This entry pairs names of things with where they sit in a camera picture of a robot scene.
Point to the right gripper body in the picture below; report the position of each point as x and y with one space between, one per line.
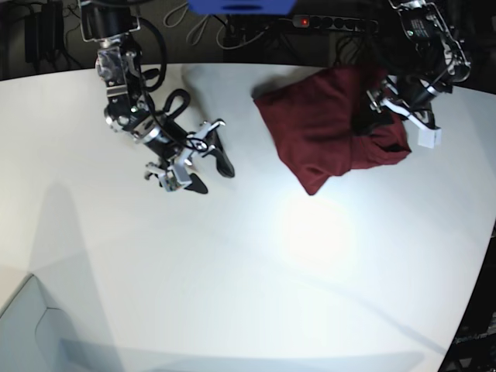
177 158

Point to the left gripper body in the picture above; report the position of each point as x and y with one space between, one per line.
409 97

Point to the dark red t-shirt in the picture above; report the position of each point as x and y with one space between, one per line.
322 125

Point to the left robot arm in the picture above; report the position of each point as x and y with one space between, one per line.
419 45

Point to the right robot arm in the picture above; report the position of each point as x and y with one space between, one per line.
130 107

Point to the black power strip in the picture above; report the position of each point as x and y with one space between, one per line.
334 23

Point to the blue box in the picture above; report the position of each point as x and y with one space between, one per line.
241 7

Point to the black box on floor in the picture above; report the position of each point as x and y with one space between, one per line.
44 33

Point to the white bin corner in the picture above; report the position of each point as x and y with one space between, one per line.
34 335

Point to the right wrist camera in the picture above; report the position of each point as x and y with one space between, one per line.
169 183

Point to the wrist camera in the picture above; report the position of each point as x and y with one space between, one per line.
429 138
169 183

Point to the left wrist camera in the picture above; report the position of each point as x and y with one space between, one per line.
429 138

